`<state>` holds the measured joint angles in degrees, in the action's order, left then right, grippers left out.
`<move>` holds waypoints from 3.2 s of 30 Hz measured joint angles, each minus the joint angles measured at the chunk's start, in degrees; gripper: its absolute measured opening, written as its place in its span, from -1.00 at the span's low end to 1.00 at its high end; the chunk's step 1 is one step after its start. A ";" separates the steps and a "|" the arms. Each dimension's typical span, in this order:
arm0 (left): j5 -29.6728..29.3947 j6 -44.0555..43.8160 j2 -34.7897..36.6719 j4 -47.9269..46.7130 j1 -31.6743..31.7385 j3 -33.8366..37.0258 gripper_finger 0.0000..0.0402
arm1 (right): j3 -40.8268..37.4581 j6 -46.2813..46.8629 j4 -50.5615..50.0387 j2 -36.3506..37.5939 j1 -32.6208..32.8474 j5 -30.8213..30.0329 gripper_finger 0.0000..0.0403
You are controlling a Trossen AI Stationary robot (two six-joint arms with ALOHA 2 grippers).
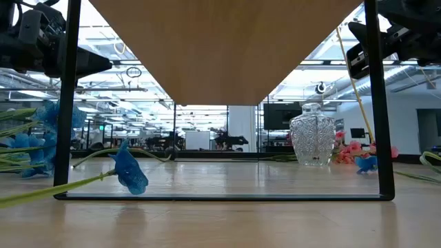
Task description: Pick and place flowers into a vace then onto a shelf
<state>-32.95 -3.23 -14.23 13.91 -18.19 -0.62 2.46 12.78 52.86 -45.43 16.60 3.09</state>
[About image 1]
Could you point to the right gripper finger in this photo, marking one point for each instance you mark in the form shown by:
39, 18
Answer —
358, 32
356, 62

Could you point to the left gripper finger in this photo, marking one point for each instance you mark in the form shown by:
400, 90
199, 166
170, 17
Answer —
93, 63

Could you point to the large blue flower bunch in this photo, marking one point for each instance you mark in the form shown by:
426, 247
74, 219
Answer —
46, 115

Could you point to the tall cut-glass vase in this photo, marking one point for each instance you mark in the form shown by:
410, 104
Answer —
311, 137

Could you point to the bare green stem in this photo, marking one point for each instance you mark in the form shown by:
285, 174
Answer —
103, 152

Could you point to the pink artificial flower bunch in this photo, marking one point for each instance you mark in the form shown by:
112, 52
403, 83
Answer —
395, 152
348, 151

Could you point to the small two-bloom blue sprig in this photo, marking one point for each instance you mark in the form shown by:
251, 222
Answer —
367, 164

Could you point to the long-stemmed blue flower sprig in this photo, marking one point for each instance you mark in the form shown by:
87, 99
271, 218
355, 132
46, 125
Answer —
129, 172

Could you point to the black background robot arm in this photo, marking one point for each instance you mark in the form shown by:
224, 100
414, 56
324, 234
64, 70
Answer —
229, 140
165, 141

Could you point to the small black monitor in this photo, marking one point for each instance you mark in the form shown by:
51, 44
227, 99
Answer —
357, 133

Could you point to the white board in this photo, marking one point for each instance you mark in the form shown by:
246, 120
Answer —
197, 140

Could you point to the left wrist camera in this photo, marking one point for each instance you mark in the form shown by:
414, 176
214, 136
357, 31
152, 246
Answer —
31, 27

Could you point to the wooden shelf black frame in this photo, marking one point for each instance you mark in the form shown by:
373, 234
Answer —
220, 51

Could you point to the black table frame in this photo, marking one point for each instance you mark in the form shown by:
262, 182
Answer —
213, 155

